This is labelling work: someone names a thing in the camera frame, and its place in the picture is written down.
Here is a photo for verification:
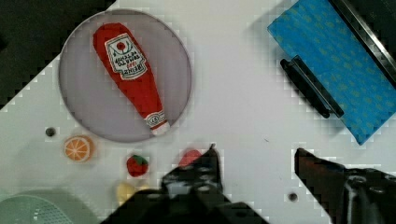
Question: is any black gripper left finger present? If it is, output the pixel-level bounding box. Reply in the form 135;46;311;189
161;144;223;198

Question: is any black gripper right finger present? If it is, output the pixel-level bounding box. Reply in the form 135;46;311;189
294;148;396;224

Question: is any black toaster oven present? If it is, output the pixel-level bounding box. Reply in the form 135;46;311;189
329;0;396;85

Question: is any red round toy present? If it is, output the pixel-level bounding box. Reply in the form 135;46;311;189
178;149;202;167

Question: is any red strawberry toy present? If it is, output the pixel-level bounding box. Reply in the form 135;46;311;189
126;155;149;177

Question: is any yellow banana toy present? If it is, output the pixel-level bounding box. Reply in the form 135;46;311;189
116;182;149;206

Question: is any orange slice toy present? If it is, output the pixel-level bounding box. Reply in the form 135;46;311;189
64;135;95;162

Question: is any grey round plate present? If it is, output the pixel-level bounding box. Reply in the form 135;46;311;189
59;9;192;143

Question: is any red plush ketchup bottle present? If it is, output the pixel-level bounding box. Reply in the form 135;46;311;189
92;22;170;136

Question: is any green colander basket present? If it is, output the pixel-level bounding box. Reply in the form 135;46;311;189
0;189;99;224

